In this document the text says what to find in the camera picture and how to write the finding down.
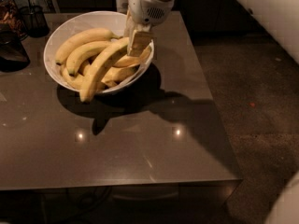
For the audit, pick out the white bowl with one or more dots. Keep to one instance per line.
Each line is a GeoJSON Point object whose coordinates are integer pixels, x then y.
{"type": "Point", "coordinates": [113, 21]}

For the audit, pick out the right yellow banana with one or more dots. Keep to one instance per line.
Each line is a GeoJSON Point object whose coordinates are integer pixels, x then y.
{"type": "Point", "coordinates": [127, 61]}

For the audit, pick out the long front yellow banana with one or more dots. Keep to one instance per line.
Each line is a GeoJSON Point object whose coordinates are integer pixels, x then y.
{"type": "Point", "coordinates": [102, 63]}

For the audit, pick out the top yellow banana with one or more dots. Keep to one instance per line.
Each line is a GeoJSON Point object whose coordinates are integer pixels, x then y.
{"type": "Point", "coordinates": [82, 38]}

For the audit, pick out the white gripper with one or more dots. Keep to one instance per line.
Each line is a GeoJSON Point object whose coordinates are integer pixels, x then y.
{"type": "Point", "coordinates": [146, 8]}

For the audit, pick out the black mesh pen cup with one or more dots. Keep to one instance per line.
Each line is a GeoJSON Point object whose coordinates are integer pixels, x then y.
{"type": "Point", "coordinates": [34, 21]}

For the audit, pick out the lower middle yellow banana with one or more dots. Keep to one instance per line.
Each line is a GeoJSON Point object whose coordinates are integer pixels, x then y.
{"type": "Point", "coordinates": [118, 74]}

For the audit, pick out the bottom yellow banana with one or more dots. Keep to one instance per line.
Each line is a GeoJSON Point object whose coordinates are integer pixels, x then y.
{"type": "Point", "coordinates": [77, 80]}

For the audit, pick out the dark glass vessel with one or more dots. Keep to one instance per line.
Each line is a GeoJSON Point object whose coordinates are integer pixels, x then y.
{"type": "Point", "coordinates": [13, 56]}

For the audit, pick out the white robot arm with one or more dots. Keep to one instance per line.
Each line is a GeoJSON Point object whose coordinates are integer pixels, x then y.
{"type": "Point", "coordinates": [249, 53]}

